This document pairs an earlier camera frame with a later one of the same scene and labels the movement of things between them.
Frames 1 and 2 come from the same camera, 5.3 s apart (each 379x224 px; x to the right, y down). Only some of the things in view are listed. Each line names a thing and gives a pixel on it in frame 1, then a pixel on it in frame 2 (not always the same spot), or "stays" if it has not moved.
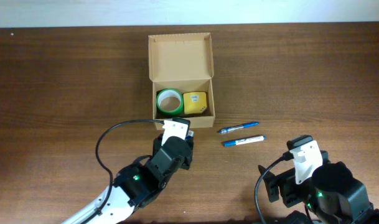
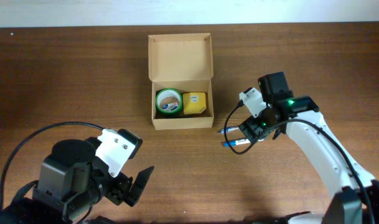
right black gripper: (277, 184) → (251, 129)
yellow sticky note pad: (194, 102) stays
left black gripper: (189, 150) → (121, 189)
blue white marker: (243, 141) stays
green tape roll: (170, 101) stays
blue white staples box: (190, 135) → (170, 106)
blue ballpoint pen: (238, 126) stays
